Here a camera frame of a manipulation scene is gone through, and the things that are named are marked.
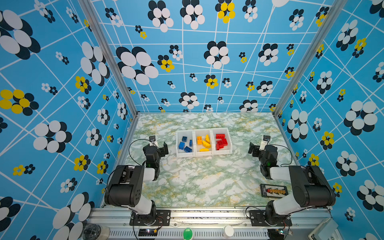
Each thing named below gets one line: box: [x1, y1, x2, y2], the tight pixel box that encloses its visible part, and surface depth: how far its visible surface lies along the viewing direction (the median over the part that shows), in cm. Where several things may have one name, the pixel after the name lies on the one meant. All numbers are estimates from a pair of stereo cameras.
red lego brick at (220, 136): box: [215, 134, 226, 139], surface depth 104 cm
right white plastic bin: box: [211, 127, 233, 155], surface depth 98 cm
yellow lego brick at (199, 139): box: [196, 136, 203, 145], surface depth 101 cm
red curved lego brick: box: [217, 141, 224, 149], surface depth 101 cm
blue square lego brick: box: [184, 146, 193, 153], surface depth 99 cm
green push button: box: [183, 227, 193, 240], surface depth 63 cm
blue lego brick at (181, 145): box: [178, 141, 185, 150], surface depth 101 cm
